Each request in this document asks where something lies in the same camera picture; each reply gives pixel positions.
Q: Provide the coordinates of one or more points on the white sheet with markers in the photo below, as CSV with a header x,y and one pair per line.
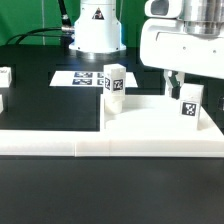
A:
x,y
77,79

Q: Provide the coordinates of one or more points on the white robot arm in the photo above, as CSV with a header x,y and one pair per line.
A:
x,y
98,32

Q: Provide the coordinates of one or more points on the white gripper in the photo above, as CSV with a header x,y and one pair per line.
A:
x,y
164,44

